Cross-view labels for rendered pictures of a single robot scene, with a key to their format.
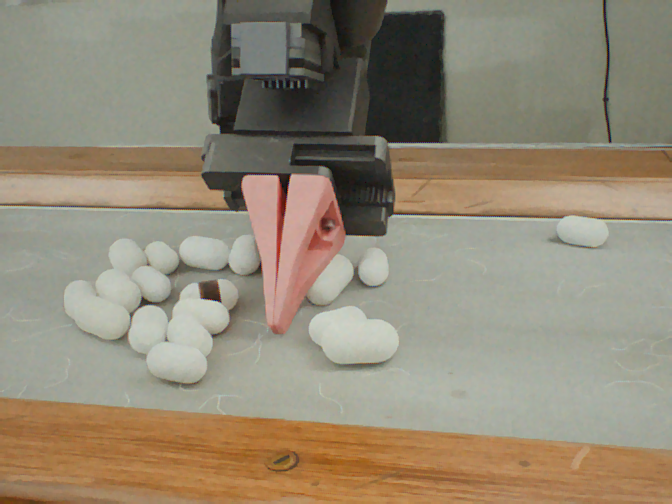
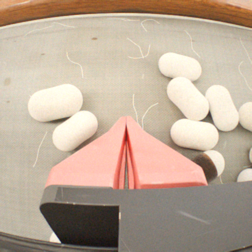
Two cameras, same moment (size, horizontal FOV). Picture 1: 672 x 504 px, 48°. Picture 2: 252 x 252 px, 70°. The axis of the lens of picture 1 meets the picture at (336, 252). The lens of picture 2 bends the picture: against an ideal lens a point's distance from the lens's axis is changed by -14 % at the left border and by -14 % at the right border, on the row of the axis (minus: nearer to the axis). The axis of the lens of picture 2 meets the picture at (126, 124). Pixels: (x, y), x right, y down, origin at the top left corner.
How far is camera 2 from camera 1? 0.38 m
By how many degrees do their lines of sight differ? 80
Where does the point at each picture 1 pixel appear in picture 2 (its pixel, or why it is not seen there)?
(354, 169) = (16, 244)
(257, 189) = (172, 164)
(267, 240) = (141, 137)
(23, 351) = not seen: outside the picture
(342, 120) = not seen: outside the picture
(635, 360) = not seen: outside the picture
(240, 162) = (226, 201)
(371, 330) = (41, 92)
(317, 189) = (62, 166)
